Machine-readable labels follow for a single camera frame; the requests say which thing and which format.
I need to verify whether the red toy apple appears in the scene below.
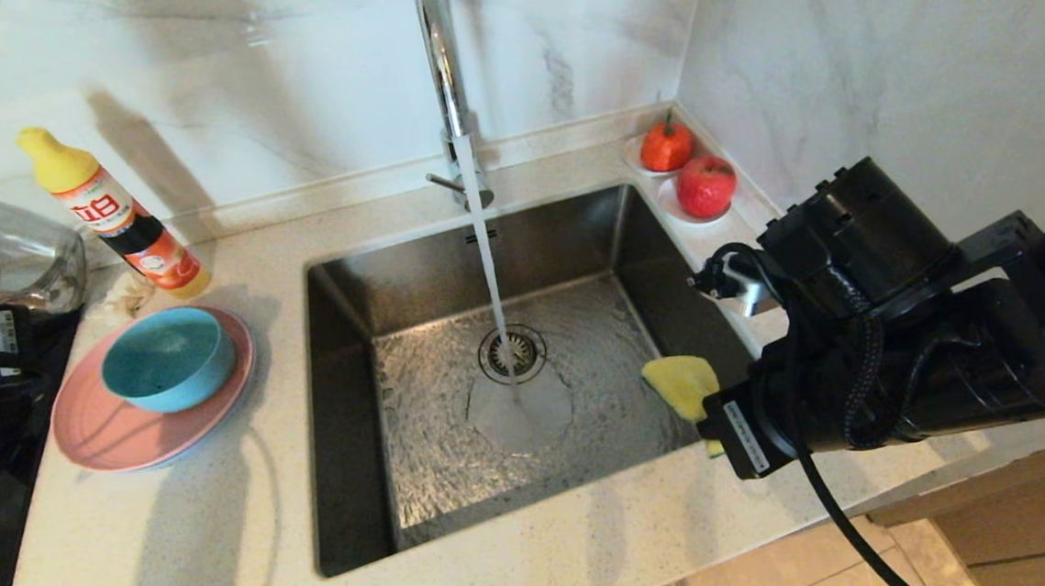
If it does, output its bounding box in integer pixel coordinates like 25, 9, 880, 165
674, 153, 740, 222

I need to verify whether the blue bowl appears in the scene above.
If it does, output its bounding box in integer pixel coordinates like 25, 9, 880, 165
96, 304, 241, 419

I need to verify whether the pink plate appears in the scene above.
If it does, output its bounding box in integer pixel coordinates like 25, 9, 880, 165
43, 302, 265, 479

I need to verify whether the grey plate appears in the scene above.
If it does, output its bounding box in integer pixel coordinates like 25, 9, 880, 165
134, 313, 278, 474

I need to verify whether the clear glass jug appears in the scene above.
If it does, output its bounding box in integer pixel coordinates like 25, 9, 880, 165
0, 182, 92, 317

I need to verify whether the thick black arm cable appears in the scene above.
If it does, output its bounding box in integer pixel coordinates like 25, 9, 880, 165
685, 231, 921, 586

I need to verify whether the wooden cabinet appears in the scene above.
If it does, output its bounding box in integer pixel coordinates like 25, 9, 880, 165
864, 426, 1045, 586

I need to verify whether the orange toy pumpkin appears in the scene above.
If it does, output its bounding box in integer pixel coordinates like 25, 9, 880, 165
637, 112, 697, 175

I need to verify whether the yellow green sponge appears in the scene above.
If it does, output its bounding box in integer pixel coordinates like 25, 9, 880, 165
639, 352, 727, 463

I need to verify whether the stainless steel sink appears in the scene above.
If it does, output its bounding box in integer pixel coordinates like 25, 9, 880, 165
291, 176, 780, 580

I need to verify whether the metal drain strainer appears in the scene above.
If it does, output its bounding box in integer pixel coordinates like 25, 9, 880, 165
475, 321, 550, 389

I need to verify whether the orange dish soap bottle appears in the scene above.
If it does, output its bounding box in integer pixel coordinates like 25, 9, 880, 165
16, 114, 214, 311

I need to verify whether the chrome faucet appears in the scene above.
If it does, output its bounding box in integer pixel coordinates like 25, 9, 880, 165
410, 0, 496, 216

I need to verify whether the small white dish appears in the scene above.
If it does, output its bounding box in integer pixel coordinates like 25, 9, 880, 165
621, 129, 696, 180
655, 172, 733, 229

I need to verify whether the braided black arm cable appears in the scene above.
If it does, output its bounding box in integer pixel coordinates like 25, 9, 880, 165
831, 266, 895, 451

